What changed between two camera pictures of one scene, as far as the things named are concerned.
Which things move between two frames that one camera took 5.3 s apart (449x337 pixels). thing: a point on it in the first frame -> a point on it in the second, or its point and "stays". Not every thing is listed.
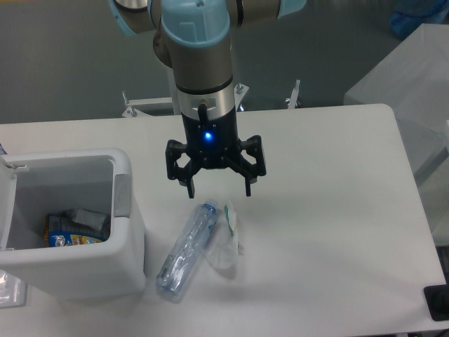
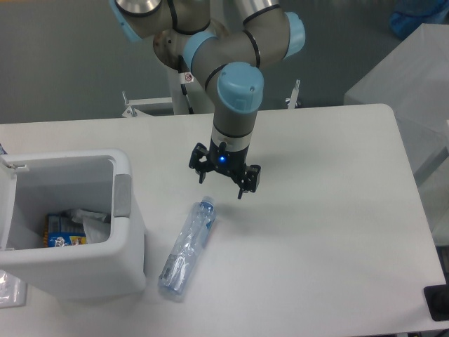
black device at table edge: x=437 y=298 stays
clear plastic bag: x=13 y=291 stays
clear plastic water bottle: x=186 y=250 stays
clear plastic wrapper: x=224 y=247 -> x=97 y=230
